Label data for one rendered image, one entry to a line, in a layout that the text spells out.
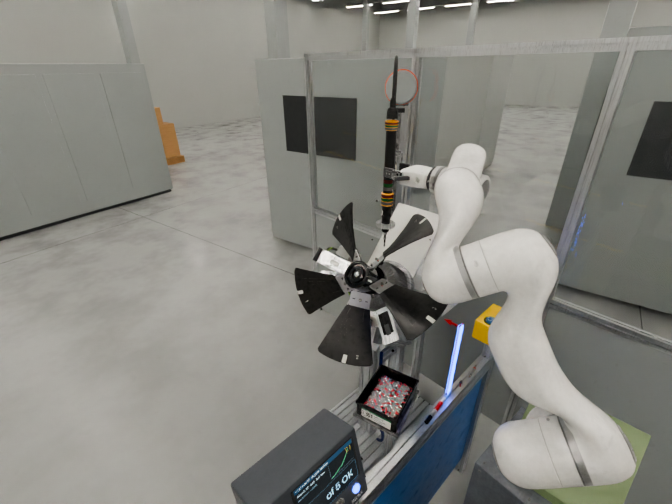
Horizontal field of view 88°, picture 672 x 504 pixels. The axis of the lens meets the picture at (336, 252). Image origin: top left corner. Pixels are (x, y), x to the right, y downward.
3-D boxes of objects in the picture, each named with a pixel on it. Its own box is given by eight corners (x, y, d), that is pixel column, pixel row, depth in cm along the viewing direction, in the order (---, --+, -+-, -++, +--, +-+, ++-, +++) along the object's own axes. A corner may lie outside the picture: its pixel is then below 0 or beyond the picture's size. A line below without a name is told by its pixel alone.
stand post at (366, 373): (362, 427, 217) (367, 308, 174) (373, 437, 211) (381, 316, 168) (357, 432, 214) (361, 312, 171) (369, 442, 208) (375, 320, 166)
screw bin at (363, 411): (379, 375, 149) (380, 363, 146) (417, 392, 141) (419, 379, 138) (355, 413, 133) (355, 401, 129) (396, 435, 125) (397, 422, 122)
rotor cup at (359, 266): (351, 289, 157) (334, 282, 147) (365, 260, 157) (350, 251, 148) (375, 303, 148) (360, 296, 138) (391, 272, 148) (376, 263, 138)
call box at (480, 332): (488, 322, 155) (493, 302, 150) (511, 333, 148) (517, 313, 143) (470, 339, 145) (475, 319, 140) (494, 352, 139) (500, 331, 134)
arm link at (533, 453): (605, 471, 76) (617, 490, 58) (515, 478, 84) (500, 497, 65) (579, 411, 82) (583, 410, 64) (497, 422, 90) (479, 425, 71)
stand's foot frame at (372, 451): (380, 377, 252) (380, 368, 248) (436, 417, 222) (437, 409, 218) (314, 432, 214) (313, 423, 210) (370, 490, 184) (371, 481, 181)
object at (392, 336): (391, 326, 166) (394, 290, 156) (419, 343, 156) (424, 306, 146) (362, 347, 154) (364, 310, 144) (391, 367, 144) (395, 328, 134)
